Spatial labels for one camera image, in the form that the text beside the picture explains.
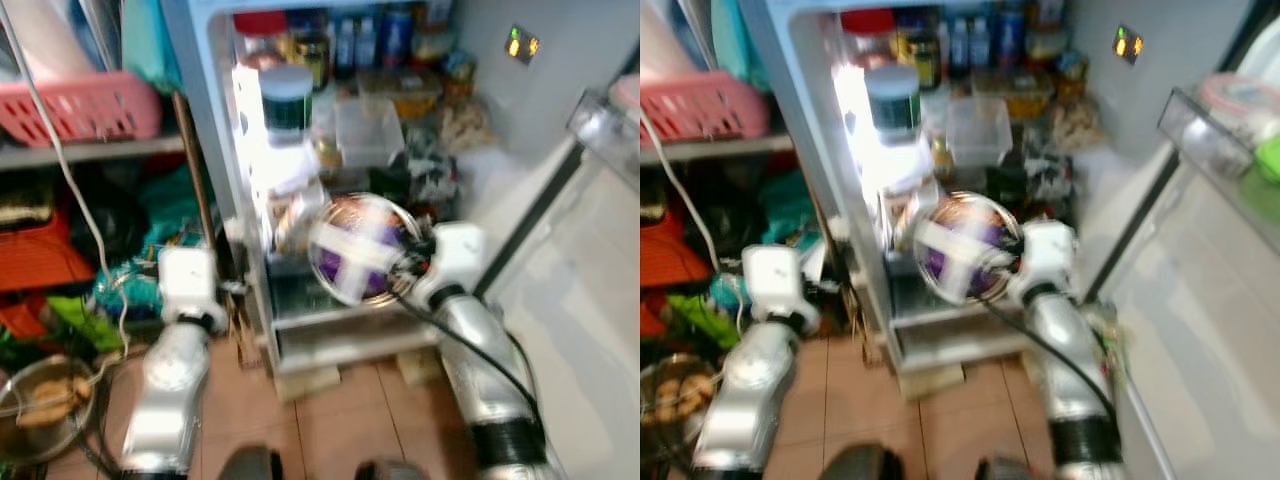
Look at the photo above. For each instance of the white-lidded jar, green label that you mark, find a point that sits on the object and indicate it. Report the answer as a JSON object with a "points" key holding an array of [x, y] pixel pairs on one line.
{"points": [[287, 105], [893, 105]]}

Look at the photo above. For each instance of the teal cloth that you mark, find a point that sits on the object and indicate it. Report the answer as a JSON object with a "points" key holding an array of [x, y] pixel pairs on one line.
{"points": [[790, 210], [175, 215]]}

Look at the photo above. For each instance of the clear plastic food box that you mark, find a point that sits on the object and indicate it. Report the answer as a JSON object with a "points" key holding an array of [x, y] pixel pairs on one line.
{"points": [[978, 130], [370, 130]]}

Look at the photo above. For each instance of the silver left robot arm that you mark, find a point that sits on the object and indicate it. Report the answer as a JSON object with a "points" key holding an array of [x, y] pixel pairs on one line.
{"points": [[750, 390], [170, 390]]}

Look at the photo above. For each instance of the dark left robot foot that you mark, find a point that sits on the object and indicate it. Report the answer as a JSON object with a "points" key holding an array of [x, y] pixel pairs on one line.
{"points": [[250, 465], [860, 465]]}

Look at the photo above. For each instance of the dark right robot foot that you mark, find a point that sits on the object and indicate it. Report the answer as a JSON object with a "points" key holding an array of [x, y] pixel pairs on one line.
{"points": [[392, 470], [1008, 470]]}

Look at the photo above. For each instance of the pink-lidded round container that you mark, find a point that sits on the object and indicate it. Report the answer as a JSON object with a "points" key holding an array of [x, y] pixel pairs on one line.
{"points": [[1245, 98]]}

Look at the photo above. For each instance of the green plastic bag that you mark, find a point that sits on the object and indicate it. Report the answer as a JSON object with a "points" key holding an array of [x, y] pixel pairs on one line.
{"points": [[700, 320], [85, 322]]}

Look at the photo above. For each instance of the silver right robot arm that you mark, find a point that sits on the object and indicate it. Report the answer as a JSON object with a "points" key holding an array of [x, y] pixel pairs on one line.
{"points": [[480, 370], [1070, 370]]}

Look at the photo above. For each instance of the clear fridge door bin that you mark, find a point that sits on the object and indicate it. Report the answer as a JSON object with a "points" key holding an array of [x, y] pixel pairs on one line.
{"points": [[1200, 140], [605, 125]]}

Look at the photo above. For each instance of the bright green item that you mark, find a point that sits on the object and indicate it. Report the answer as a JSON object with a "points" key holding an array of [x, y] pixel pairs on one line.
{"points": [[1268, 160]]}

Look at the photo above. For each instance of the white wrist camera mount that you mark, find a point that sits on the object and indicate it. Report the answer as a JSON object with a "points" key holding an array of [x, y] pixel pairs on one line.
{"points": [[188, 280], [778, 285], [1048, 255], [455, 258]]}

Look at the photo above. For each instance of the grey shelf board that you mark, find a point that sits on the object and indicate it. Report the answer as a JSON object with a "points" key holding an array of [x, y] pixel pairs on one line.
{"points": [[710, 148], [90, 152]]}

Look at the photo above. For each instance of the grey open fridge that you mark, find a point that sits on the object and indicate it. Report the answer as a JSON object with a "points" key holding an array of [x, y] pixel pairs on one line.
{"points": [[560, 120], [1100, 130]]}

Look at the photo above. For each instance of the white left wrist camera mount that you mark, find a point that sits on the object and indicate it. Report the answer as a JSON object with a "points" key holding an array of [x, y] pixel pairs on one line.
{"points": [[188, 280], [778, 285]]}

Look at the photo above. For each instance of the pink plastic basket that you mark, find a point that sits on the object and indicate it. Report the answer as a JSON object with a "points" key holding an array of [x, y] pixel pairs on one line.
{"points": [[70, 105], [700, 105]]}

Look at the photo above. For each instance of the fridge indicator light panel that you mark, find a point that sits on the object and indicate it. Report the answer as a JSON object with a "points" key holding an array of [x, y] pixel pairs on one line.
{"points": [[1128, 45], [522, 45]]}

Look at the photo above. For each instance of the metal bowl with food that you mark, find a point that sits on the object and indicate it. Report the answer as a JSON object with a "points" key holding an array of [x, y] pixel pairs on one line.
{"points": [[675, 410], [45, 410]]}

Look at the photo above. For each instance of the round purple container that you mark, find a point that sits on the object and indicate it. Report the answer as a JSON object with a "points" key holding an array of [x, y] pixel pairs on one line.
{"points": [[360, 248], [965, 248]]}

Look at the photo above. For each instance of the grey fridge door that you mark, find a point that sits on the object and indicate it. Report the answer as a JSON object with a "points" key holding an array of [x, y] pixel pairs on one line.
{"points": [[1210, 350], [580, 320]]}

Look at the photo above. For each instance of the wooden block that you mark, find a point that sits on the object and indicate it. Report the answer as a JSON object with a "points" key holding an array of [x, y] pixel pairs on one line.
{"points": [[305, 382], [925, 382], [422, 366]]}

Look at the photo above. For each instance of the blue can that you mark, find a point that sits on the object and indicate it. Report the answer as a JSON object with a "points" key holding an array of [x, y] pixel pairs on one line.
{"points": [[1008, 35], [397, 35]]}

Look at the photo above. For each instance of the dark jar, yellow label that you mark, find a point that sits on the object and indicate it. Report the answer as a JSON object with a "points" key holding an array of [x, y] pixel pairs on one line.
{"points": [[312, 58], [920, 58]]}

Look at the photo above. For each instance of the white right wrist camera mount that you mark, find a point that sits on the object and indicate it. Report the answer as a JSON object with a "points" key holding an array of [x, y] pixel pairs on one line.
{"points": [[1048, 255], [455, 258]]}

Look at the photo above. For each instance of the dark robot foot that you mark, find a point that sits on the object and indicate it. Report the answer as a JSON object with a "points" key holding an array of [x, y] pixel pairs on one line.
{"points": [[392, 470], [860, 465], [1008, 470], [250, 465]]}

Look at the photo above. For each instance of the red-lidded jar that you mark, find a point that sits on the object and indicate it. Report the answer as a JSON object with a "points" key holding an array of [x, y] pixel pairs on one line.
{"points": [[868, 32], [260, 35]]}

